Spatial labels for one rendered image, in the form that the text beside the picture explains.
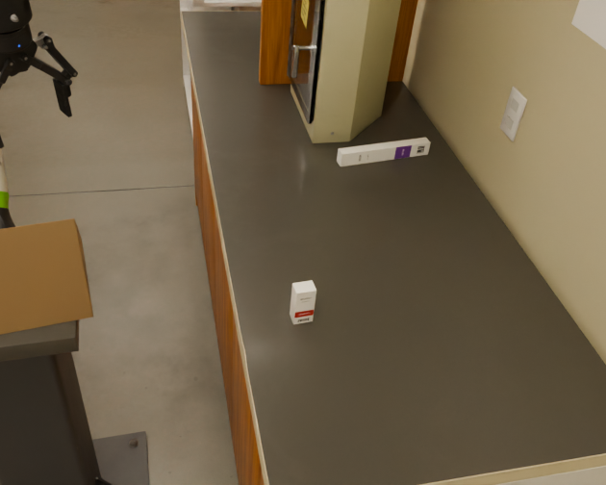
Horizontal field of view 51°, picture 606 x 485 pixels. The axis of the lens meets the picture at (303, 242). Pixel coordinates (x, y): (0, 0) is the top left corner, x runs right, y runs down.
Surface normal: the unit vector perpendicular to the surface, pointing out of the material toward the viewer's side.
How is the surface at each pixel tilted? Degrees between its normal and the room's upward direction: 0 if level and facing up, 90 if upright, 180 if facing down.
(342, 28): 90
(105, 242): 0
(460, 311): 0
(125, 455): 0
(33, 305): 90
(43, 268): 90
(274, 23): 90
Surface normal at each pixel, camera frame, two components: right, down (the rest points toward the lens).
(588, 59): -0.98, 0.07
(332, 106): 0.21, 0.64
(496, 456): 0.07, -0.77
